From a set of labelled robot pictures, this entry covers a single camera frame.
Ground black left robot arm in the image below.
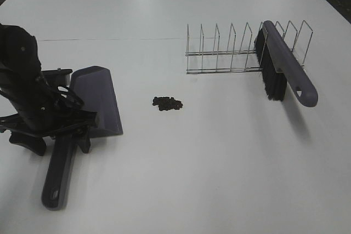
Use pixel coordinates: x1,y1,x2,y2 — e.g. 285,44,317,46
1,25,97,156

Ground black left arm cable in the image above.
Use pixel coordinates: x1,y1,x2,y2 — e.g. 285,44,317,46
53,85,85,110

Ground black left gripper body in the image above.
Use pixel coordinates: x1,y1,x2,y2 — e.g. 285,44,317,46
1,77,98,138

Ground purple plastic dustpan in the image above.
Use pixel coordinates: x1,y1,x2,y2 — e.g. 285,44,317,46
41,66,123,210

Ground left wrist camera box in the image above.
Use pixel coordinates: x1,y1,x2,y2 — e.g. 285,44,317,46
42,68,73,87

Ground pile of coffee beans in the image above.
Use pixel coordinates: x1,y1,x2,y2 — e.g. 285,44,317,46
152,96,183,111

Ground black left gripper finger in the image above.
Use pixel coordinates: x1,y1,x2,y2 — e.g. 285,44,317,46
9,132,47,156
73,126,90,153

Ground chrome wire dish rack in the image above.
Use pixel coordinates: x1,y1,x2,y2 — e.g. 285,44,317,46
185,20,314,74

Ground purple brush black bristles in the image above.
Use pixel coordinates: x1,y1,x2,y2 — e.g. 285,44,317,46
254,20,318,107

